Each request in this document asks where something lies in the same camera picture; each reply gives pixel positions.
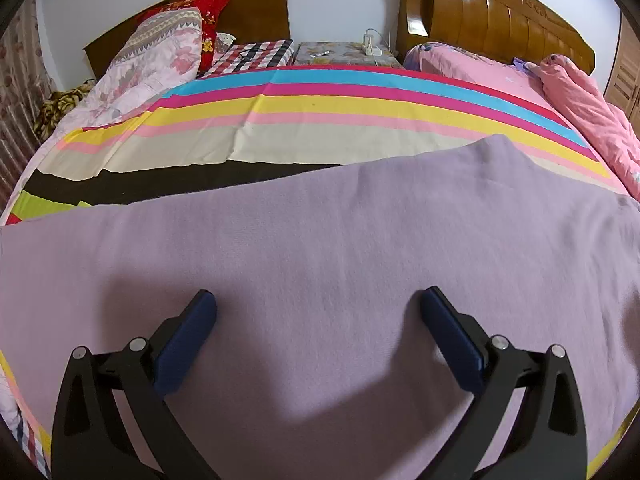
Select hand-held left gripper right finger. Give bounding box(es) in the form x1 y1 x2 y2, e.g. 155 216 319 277
419 286 587 480

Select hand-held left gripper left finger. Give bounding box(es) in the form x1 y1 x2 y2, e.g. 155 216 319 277
51 289 221 480

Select purple pants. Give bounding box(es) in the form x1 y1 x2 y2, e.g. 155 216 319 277
0 133 640 480

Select colourful striped blanket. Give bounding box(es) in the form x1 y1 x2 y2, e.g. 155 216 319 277
0 63 640 480

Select brown yellow patterned blanket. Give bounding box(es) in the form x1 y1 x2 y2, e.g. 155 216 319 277
34 80 96 141

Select pink floral quilt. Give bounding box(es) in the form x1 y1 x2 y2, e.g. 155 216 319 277
35 6 203 161

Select white power strip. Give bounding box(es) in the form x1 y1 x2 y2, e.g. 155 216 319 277
361 28 383 57

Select floral striped curtain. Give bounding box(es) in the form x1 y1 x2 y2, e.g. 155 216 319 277
0 0 46 196

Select nightstand with floral cover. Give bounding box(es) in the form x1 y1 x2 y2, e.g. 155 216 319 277
292 41 406 68

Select light wooden wardrobe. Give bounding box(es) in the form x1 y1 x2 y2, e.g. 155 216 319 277
602 10 640 126

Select red floral pillow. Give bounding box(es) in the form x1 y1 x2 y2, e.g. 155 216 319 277
136 0 233 75

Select carved glossy wooden headboard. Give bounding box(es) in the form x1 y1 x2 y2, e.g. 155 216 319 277
396 0 597 73

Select plain wooden headboard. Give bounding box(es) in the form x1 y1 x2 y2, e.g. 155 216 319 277
82 0 292 66

